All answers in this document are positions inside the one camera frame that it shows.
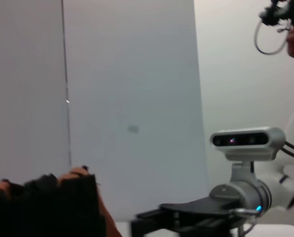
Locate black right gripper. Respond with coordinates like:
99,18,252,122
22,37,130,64
131,197,239,237

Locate black food bag orange straps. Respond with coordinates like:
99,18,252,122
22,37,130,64
0,166,123,237

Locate black handheld device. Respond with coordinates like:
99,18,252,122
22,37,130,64
259,0,294,28

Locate right gripper connector cable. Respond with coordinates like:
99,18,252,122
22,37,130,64
229,208,258,237

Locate silver camera mount bracket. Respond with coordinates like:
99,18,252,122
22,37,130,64
224,153,258,185

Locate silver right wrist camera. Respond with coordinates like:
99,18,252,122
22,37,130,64
210,126,286,161

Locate thin looped cable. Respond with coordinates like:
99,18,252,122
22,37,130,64
254,19,292,55

